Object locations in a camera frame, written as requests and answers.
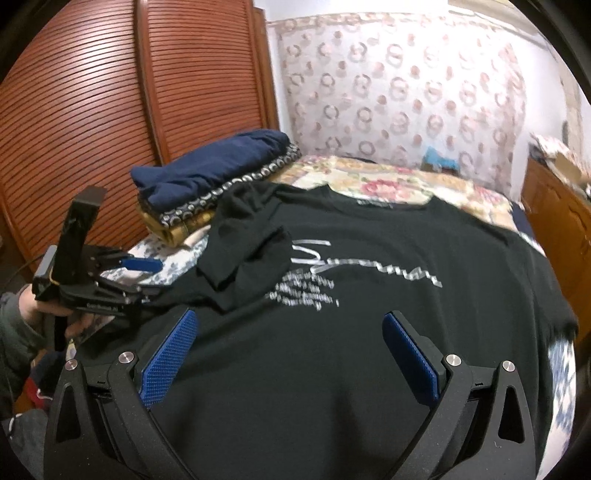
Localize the black printed t-shirt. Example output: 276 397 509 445
78 182 578 479

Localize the person's left forearm sleeve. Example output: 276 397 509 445
1 287 46 420

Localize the person's left hand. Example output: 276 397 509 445
18 284 101 339

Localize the blue floral white bedsheet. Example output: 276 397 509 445
101 227 209 286

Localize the folded gold yellow fabric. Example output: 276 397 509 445
136 204 214 247

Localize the folded black circle-patterned garment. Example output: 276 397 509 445
156 143 303 229

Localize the red garment at bedside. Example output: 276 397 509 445
13 351 65 414

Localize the wooden louvred wardrobe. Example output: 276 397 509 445
1 1 279 261

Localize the wooden sideboard cabinet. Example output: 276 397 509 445
522 158 590 342

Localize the colourful floral quilt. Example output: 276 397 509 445
270 155 544 253

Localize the light blue cloth item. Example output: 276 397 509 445
421 147 460 174

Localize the cardboard box on sideboard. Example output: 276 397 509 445
531 133 590 189

